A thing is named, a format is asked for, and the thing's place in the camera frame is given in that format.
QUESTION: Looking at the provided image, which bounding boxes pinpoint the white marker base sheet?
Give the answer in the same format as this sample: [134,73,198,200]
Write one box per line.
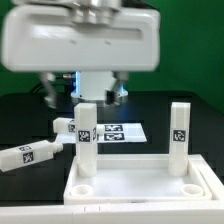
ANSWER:
[56,123,147,143]

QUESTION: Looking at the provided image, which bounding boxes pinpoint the white desk top tray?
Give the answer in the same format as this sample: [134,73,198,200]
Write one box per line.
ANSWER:
[64,154,212,205]

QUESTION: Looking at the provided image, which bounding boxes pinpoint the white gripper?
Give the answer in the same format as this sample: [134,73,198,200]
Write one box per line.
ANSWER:
[1,5,160,109]

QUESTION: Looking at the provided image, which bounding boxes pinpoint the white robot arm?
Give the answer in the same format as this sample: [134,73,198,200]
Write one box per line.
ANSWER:
[1,0,161,108]

